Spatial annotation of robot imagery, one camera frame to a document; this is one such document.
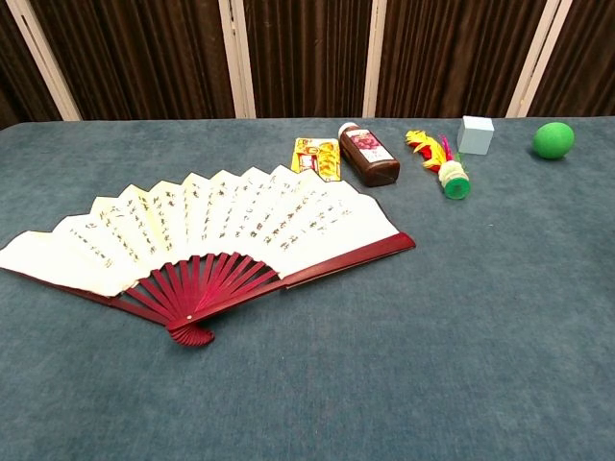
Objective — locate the brown pleated curtain panel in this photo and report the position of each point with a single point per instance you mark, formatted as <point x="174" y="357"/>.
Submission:
<point x="456" y="57"/>
<point x="144" y="57"/>
<point x="17" y="72"/>
<point x="307" y="57"/>
<point x="591" y="57"/>

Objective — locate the yellow snack packet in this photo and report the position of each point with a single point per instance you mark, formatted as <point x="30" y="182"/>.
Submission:
<point x="327" y="161"/>

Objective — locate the red ribbed paper folding fan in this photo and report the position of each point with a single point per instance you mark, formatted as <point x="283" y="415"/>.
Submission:
<point x="240" y="211"/>

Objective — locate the feather shuttlecock with green base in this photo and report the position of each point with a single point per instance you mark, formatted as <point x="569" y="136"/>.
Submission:
<point x="454" y="180"/>

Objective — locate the light blue cube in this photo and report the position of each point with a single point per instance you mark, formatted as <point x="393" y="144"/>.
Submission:
<point x="474" y="137"/>

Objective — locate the white screen frame post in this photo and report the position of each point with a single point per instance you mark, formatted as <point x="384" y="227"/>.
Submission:
<point x="376" y="62"/>
<point x="237" y="62"/>
<point x="534" y="62"/>
<point x="45" y="62"/>

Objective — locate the brown bottle with white cap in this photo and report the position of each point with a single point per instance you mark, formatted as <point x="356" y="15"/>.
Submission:
<point x="370" y="153"/>

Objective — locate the blue felt table cover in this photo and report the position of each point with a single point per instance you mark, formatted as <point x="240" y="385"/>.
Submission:
<point x="432" y="336"/>

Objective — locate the green ball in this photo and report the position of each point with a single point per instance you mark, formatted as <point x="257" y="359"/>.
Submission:
<point x="553" y="140"/>

